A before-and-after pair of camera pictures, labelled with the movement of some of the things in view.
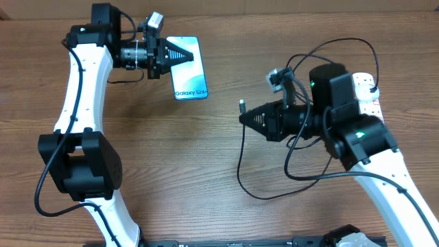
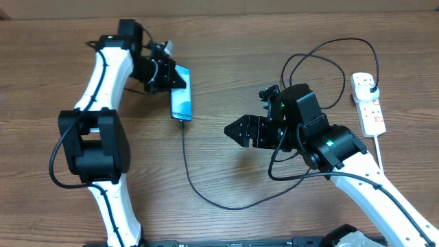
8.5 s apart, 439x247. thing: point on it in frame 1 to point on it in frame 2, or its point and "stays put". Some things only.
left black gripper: (158, 49) to (169, 75)
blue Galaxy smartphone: (188, 78) to (181, 99)
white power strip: (369, 107) stays put
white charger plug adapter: (363, 92) stays put
